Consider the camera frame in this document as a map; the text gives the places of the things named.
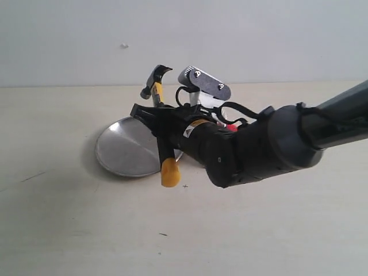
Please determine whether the black camera cable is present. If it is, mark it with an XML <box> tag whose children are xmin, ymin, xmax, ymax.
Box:
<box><xmin>175</xmin><ymin>86</ymin><xmax>259</xmax><ymax>124</ymax></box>

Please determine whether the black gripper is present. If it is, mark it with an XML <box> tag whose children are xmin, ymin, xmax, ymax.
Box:
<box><xmin>130</xmin><ymin>103</ymin><xmax>238</xmax><ymax>170</ymax></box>

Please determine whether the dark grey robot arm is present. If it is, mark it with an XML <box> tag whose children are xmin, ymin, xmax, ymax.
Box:
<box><xmin>131</xmin><ymin>82</ymin><xmax>367</xmax><ymax>188</ymax></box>

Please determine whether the round stainless steel plate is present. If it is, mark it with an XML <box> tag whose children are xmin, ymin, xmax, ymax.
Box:
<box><xmin>95</xmin><ymin>116</ymin><xmax>185</xmax><ymax>178</ymax></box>

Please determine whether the black and yellow claw hammer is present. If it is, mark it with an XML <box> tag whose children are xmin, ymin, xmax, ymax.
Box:
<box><xmin>140</xmin><ymin>64</ymin><xmax>181</xmax><ymax>187</ymax></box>

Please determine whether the red dome push button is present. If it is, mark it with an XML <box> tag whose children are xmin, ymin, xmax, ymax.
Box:
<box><xmin>217</xmin><ymin>122</ymin><xmax>238</xmax><ymax>132</ymax></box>

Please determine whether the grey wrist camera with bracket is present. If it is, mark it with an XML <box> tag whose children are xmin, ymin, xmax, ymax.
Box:
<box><xmin>178</xmin><ymin>66</ymin><xmax>231</xmax><ymax>108</ymax></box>

